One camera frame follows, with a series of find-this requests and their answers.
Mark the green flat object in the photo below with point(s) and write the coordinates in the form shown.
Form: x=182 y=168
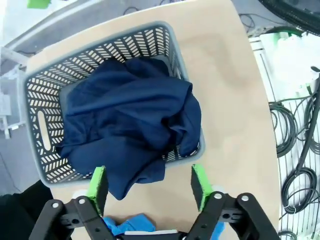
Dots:
x=38 y=3

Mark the person in black t-shirt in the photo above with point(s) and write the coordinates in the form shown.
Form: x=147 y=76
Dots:
x=17 y=215

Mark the bright blue garment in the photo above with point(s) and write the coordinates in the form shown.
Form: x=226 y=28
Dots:
x=135 y=223

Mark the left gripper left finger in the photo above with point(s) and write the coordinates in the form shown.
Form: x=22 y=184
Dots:
x=100 y=190

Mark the grey plastic lattice basket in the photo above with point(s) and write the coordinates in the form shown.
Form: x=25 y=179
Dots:
x=63 y=93

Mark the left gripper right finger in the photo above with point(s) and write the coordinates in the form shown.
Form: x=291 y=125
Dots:
x=200 y=187

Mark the navy blue garment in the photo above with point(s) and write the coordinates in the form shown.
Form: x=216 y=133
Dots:
x=125 y=112

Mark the white device with green tape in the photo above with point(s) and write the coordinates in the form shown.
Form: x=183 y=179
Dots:
x=287 y=55

